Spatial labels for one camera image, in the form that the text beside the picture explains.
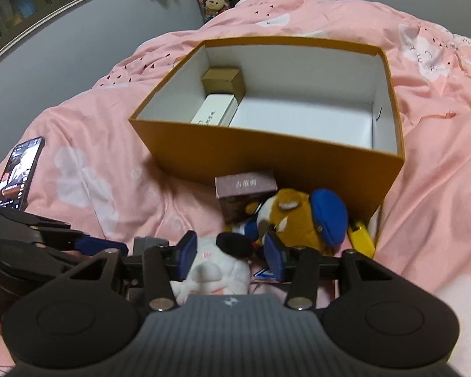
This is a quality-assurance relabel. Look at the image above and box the brown plush dog blue hat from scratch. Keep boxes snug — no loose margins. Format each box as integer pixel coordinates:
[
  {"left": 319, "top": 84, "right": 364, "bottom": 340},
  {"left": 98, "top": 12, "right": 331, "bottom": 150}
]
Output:
[{"left": 225, "top": 188, "right": 349, "bottom": 258}]

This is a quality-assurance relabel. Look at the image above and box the yellow toy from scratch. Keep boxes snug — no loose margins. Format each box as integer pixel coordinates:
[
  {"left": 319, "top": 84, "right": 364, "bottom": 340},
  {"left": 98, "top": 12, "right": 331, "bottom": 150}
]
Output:
[{"left": 347, "top": 222, "right": 376, "bottom": 259}]

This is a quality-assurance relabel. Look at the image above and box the white card blue triangle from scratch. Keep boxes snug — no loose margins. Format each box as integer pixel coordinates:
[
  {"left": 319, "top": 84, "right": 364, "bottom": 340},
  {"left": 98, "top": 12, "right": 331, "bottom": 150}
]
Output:
[{"left": 253, "top": 265, "right": 283, "bottom": 283}]

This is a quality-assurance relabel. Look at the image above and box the orange cardboard box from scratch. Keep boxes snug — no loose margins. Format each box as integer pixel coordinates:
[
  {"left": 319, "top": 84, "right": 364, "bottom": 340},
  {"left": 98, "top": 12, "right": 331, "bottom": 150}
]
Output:
[{"left": 129, "top": 36, "right": 406, "bottom": 221}]

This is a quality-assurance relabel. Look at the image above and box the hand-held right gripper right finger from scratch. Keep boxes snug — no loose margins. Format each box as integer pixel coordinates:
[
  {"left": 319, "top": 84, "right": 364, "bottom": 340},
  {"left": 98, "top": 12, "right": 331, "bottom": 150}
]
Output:
[{"left": 262, "top": 231, "right": 393, "bottom": 310}]

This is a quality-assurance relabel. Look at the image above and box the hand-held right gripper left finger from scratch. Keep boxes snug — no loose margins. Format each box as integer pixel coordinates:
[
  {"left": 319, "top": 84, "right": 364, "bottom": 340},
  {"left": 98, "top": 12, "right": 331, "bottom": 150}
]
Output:
[{"left": 68, "top": 231, "right": 199, "bottom": 311}]

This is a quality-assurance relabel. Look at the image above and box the small brown box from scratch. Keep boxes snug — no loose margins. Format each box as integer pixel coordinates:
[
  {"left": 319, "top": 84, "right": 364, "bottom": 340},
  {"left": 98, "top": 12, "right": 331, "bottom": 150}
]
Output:
[{"left": 215, "top": 171, "right": 279, "bottom": 224}]

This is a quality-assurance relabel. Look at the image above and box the smartphone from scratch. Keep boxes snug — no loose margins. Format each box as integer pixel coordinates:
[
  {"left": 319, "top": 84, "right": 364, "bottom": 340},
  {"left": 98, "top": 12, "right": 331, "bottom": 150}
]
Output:
[{"left": 0, "top": 137, "right": 46, "bottom": 210}]

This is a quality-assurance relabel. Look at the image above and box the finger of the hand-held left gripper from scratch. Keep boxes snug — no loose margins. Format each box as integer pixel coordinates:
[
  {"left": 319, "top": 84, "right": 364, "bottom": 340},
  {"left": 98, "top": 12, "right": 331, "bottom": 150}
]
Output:
[
  {"left": 35, "top": 230, "right": 129, "bottom": 259},
  {"left": 0, "top": 209, "right": 72, "bottom": 232}
]

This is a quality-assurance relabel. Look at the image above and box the small gold box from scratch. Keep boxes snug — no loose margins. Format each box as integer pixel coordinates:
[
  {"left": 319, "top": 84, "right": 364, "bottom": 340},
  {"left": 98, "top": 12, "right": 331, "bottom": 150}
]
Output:
[{"left": 201, "top": 67, "right": 246, "bottom": 98}]

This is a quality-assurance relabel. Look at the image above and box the white plush toy black ear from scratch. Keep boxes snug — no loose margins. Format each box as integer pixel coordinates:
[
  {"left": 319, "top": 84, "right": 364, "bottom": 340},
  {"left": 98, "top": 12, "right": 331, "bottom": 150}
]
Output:
[{"left": 169, "top": 232, "right": 254, "bottom": 303}]

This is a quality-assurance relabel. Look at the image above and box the pink printed bedding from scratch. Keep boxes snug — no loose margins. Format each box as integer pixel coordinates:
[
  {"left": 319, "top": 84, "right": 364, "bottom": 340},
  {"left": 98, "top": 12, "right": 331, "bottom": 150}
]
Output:
[{"left": 0, "top": 0, "right": 471, "bottom": 377}]

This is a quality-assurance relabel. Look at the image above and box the glass door cabinet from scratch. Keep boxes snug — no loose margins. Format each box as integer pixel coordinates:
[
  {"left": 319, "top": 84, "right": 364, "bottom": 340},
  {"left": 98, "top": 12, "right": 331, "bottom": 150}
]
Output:
[{"left": 0, "top": 0, "right": 130, "bottom": 67}]

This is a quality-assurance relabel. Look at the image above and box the long white box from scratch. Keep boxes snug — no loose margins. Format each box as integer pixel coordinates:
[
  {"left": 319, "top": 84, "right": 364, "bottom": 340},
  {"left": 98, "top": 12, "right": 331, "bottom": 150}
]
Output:
[{"left": 190, "top": 93, "right": 242, "bottom": 127}]

